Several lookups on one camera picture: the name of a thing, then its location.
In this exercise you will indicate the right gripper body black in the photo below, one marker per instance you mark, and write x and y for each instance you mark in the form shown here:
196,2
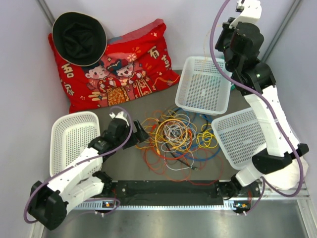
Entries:
223,41

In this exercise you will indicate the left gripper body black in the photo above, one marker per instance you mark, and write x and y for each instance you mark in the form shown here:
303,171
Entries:
121,139

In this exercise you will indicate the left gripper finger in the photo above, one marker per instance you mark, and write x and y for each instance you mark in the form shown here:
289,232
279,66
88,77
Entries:
139,128
141,137

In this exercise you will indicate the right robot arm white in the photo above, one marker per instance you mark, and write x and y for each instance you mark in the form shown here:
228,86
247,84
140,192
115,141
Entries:
279,161

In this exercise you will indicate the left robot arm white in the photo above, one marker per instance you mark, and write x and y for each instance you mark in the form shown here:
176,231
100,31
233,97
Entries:
50,202

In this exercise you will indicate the white basket left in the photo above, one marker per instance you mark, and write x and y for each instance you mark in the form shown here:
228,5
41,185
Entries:
70,135

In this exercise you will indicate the white basket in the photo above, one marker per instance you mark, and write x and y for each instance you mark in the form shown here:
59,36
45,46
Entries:
239,135
202,89
70,135

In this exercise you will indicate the black base bar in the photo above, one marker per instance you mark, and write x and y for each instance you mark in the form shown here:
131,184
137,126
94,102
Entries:
167,193

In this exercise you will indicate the white basket centre back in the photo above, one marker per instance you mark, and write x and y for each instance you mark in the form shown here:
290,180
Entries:
202,89

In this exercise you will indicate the red printed pillow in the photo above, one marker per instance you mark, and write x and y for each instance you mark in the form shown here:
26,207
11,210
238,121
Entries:
134,65

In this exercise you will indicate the white basket right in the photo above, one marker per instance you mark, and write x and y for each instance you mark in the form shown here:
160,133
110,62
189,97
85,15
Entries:
239,135

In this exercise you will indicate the black round hat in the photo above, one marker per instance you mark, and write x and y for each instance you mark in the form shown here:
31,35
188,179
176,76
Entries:
79,38

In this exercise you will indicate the white cloth under basket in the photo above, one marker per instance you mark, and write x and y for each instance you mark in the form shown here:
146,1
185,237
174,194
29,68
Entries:
285,178

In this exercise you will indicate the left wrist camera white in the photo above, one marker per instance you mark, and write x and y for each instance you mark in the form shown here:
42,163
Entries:
120,115

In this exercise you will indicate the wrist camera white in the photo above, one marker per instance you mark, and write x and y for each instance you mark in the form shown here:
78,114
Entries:
120,115
250,12

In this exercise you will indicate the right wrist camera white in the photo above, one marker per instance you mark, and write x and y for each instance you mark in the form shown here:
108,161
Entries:
250,12

